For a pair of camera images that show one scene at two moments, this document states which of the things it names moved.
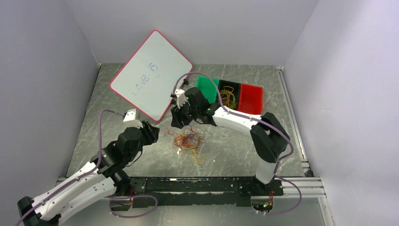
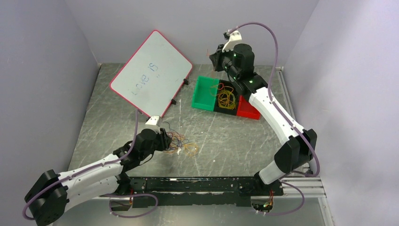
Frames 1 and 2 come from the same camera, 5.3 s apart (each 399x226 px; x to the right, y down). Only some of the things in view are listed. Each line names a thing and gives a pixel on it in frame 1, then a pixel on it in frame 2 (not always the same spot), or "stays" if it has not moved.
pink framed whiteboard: x=151 y=76 stays
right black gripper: x=177 y=117 to x=216 y=57
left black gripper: x=151 y=133 to x=164 y=140
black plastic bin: x=229 y=93 stays
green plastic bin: x=208 y=88 stays
